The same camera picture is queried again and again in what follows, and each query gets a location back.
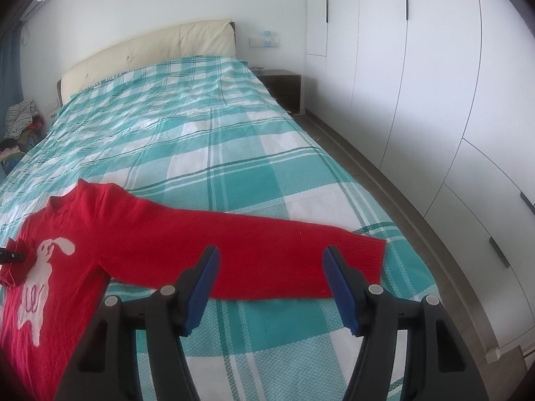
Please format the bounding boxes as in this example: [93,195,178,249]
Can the dark wooden nightstand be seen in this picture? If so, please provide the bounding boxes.
[253,69,302,115]

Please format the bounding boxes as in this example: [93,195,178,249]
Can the white wall socket panel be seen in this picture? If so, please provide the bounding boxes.
[248,31,280,48]

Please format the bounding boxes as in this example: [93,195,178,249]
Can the pile of clothes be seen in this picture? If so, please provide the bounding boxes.
[1,100,43,174]

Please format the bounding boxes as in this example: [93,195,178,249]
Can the cream padded headboard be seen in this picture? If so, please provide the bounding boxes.
[57,19,237,105]

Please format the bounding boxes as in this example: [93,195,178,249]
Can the teal curtain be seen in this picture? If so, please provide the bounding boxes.
[0,26,23,115]

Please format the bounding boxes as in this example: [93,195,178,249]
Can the white wardrobe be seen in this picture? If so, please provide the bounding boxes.
[305,0,534,352]

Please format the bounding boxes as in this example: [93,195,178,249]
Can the teal plaid bedspread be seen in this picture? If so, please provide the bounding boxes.
[1,57,437,400]

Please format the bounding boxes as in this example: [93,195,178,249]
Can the red sweater with white dog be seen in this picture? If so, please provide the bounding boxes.
[1,180,386,400]

